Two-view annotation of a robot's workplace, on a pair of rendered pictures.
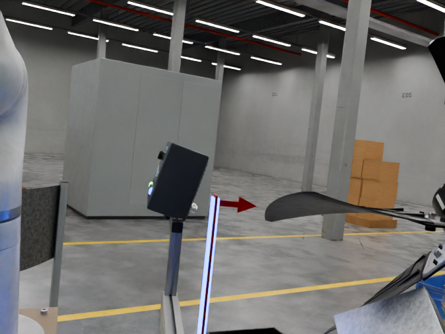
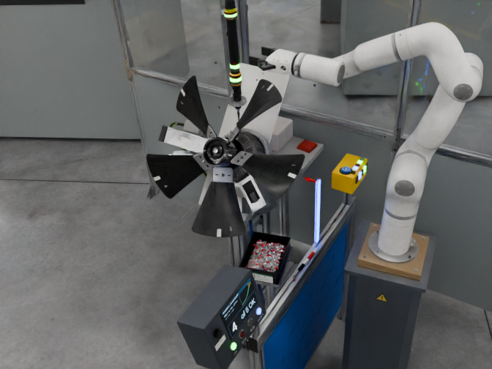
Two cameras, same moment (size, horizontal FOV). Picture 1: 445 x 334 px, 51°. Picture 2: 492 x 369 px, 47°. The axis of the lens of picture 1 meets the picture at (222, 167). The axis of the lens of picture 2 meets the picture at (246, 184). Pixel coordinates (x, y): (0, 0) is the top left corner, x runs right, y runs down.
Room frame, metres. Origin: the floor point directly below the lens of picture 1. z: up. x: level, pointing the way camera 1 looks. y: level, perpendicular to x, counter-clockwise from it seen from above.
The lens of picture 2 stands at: (2.11, 0.97, 2.54)
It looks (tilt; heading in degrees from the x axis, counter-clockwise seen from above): 38 degrees down; 223
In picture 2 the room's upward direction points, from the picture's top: 4 degrees counter-clockwise
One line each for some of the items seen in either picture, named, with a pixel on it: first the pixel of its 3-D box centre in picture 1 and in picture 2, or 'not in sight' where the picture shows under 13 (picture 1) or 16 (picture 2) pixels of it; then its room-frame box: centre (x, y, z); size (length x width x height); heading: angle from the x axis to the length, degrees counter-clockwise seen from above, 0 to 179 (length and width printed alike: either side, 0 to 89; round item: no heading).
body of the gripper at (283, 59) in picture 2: not in sight; (285, 61); (0.70, -0.13, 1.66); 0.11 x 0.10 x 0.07; 99
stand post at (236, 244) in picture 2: not in sight; (239, 255); (0.65, -0.49, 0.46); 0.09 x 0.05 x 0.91; 99
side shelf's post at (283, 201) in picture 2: not in sight; (283, 211); (0.21, -0.54, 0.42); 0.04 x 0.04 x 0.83; 9
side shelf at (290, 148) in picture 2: not in sight; (282, 149); (0.21, -0.54, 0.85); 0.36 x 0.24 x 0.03; 99
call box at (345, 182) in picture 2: not in sight; (349, 174); (0.38, -0.03, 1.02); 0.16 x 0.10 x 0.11; 9
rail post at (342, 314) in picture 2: not in sight; (345, 268); (0.35, -0.04, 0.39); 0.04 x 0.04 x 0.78; 9
